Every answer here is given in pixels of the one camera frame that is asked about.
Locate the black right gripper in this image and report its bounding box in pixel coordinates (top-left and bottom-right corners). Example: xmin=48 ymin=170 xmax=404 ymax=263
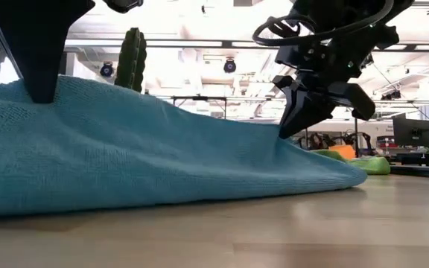
xmin=272 ymin=0 xmax=416 ymax=140

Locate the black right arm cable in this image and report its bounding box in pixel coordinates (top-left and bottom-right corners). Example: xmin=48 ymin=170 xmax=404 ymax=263
xmin=252 ymin=0 xmax=396 ymax=48

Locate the green cactus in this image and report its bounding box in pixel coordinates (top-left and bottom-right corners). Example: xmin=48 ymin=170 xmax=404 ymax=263
xmin=114 ymin=27 xmax=148 ymax=94

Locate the black ceiling spotlight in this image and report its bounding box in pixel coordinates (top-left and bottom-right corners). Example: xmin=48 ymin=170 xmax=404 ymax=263
xmin=223 ymin=57 xmax=238 ymax=75
xmin=99 ymin=61 xmax=115 ymax=79

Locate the blue microfiber towel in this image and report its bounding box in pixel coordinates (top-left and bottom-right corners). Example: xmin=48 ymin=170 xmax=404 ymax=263
xmin=0 ymin=75 xmax=369 ymax=217

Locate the lime green microfiber towel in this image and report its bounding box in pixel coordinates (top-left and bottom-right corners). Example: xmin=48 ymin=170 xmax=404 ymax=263
xmin=310 ymin=149 xmax=392 ymax=176

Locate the black background frame stand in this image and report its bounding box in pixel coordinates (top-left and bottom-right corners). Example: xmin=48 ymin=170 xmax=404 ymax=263
xmin=171 ymin=95 xmax=228 ymax=121

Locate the long ceiling light strip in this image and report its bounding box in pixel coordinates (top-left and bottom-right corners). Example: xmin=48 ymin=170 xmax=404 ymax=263
xmin=64 ymin=37 xmax=429 ymax=52

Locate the black aluminium table frame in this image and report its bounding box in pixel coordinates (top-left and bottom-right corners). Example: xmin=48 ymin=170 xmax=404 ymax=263
xmin=389 ymin=165 xmax=429 ymax=180

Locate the black computer monitor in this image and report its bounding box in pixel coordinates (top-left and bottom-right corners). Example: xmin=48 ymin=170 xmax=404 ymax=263
xmin=392 ymin=118 xmax=429 ymax=148

